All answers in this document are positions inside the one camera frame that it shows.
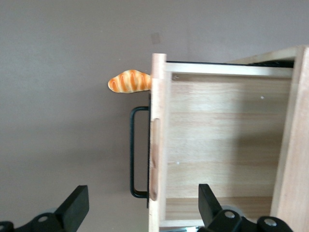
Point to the light wooden drawer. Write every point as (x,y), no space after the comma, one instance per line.
(217,135)

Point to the orange striped toy bread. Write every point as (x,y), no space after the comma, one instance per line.
(128,82)

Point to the light wooden drawer cabinet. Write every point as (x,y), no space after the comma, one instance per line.
(292,145)

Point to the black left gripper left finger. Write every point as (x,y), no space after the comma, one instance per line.
(72,210)

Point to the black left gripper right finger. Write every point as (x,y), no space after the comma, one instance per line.
(212,212)

